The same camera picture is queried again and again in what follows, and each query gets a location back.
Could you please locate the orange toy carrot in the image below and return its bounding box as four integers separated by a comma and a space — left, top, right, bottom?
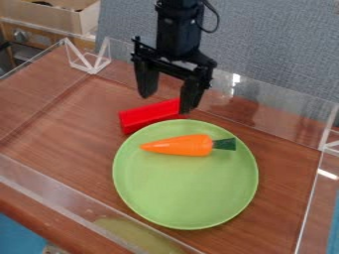
139, 134, 237, 157

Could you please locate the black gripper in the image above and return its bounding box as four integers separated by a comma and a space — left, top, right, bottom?
131, 36, 218, 114

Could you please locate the wooden shelf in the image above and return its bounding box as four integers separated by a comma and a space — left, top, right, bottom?
0, 18, 98, 54

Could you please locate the cardboard box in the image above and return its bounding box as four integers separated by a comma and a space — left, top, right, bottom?
0, 0, 101, 35

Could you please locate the clear acrylic corner bracket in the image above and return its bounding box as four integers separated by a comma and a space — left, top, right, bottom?
66, 39, 111, 74

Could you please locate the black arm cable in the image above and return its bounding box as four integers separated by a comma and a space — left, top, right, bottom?
198, 0, 222, 34

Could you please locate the red block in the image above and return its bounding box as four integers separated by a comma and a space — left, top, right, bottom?
118, 98, 187, 134

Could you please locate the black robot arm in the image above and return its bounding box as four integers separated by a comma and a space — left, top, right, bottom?
131, 0, 221, 114

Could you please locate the green plate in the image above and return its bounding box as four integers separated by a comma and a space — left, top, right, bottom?
113, 119, 258, 230

